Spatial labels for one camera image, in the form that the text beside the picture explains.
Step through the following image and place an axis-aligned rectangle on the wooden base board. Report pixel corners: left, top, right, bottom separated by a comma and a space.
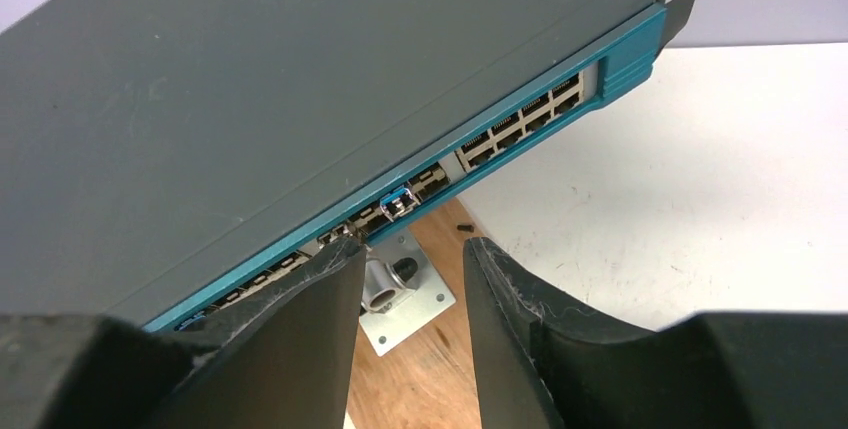
345, 199, 482, 428

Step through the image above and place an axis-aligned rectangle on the teal grey network switch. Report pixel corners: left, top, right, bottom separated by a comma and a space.
1, 0, 694, 330

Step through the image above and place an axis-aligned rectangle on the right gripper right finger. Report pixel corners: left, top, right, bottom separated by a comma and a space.
463, 237, 663, 428

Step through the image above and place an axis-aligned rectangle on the metal switch mounting stand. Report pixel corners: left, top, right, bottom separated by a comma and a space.
359, 229, 456, 357

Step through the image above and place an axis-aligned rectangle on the blue tab transceiver module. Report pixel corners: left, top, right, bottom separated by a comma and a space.
378, 185, 420, 222

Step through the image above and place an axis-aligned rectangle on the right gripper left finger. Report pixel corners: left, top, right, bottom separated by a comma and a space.
146, 238, 366, 428

